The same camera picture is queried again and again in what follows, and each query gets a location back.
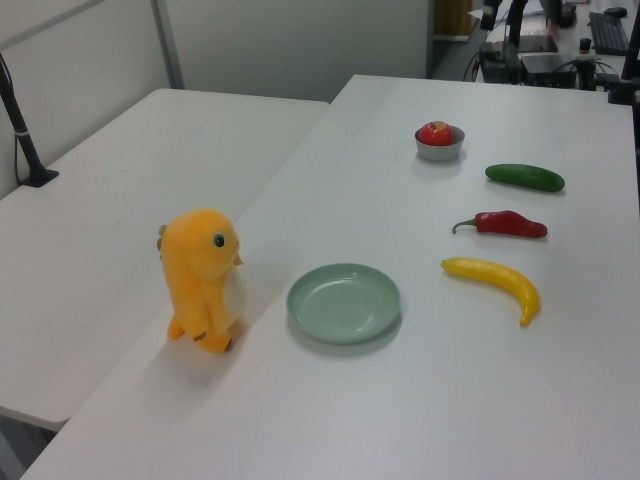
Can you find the red apple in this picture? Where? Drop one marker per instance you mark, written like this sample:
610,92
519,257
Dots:
436,134

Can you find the grey bowl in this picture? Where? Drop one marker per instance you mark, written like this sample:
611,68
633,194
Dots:
440,152

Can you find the pale green plate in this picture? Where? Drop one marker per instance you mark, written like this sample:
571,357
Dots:
345,305

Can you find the orange plush toy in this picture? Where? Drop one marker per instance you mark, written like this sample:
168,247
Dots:
192,265

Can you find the yellow banana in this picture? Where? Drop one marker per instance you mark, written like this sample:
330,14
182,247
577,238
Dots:
500,275

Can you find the red chili pepper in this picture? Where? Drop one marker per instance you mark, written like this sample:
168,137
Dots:
505,224

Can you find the green cucumber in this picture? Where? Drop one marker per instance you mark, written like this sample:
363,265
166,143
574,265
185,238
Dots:
525,177

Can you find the black equipment box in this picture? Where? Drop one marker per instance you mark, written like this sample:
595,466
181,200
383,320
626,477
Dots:
497,65

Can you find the brown cardboard box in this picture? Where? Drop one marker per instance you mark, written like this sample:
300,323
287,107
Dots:
452,17

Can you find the black pole with clamp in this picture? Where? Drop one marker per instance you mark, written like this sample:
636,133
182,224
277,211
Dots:
27,145

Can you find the black keyboard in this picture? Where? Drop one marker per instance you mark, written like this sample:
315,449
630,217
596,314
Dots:
607,32

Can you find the black camera stand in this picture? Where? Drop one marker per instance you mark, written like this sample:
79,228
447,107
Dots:
625,85

